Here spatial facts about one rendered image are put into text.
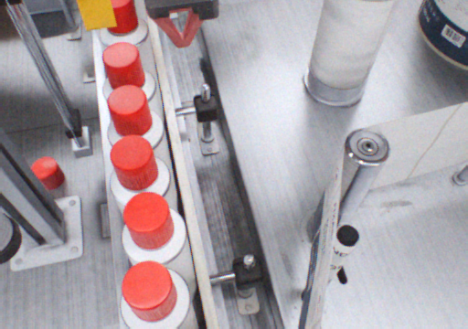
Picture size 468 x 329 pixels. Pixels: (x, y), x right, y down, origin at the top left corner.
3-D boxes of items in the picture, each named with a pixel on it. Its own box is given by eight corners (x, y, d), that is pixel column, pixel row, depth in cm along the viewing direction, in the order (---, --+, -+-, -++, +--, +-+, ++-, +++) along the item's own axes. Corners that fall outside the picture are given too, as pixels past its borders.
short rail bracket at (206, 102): (219, 144, 65) (218, 92, 55) (199, 149, 65) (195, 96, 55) (215, 127, 67) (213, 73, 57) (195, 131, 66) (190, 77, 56)
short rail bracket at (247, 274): (260, 300, 54) (268, 270, 44) (208, 312, 53) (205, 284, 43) (253, 274, 55) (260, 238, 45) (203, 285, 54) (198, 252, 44)
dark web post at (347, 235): (318, 303, 49) (364, 241, 33) (303, 307, 49) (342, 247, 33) (313, 287, 50) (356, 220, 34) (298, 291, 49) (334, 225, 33)
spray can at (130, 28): (171, 126, 61) (149, 5, 43) (134, 141, 59) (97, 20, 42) (156, 99, 63) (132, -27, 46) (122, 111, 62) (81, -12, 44)
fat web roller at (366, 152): (350, 244, 52) (405, 163, 37) (313, 252, 52) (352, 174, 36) (336, 209, 55) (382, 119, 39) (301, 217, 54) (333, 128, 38)
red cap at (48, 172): (35, 176, 62) (26, 164, 59) (58, 164, 63) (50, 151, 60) (45, 194, 60) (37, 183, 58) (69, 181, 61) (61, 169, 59)
